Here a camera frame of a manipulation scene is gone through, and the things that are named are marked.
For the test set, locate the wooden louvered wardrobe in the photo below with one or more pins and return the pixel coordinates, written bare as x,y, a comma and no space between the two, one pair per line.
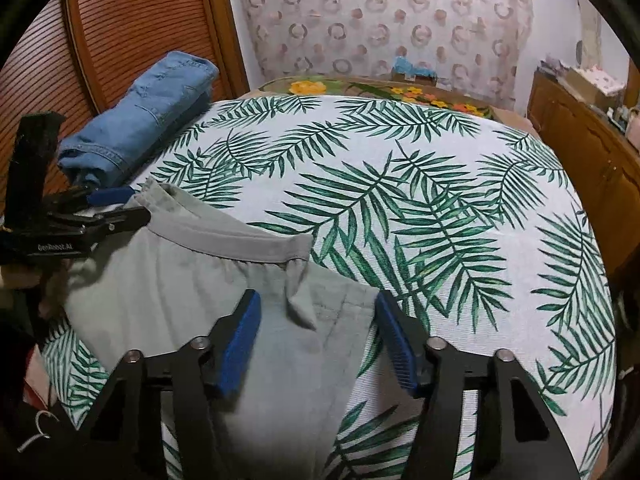
140,25

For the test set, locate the circle patterned curtain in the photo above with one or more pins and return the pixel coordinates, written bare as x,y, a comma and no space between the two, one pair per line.
385,20

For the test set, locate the grey pants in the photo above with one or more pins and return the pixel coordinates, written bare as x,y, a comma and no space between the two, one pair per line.
170,285

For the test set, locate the pink bottle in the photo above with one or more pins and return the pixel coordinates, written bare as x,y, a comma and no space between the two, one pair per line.
635,125

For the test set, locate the small blue object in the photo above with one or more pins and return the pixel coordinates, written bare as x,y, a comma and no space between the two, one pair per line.
412,71

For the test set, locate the leaf print bedsheet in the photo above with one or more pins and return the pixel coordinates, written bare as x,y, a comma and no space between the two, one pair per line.
450,210

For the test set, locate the cardboard box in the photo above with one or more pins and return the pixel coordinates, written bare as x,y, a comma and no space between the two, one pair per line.
592,85

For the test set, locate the person's left hand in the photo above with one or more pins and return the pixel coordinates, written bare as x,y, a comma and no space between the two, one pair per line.
54,295

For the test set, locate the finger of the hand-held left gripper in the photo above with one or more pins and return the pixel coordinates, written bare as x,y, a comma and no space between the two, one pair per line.
112,195
130,219

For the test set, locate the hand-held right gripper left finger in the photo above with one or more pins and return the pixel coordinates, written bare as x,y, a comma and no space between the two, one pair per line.
241,345

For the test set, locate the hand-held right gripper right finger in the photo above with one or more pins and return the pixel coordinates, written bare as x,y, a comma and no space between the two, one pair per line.
396,347

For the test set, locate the folded blue jeans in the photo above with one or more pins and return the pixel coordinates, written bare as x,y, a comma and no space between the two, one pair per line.
140,115

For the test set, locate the wooden dresser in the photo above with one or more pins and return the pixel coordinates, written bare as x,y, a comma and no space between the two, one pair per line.
580,150

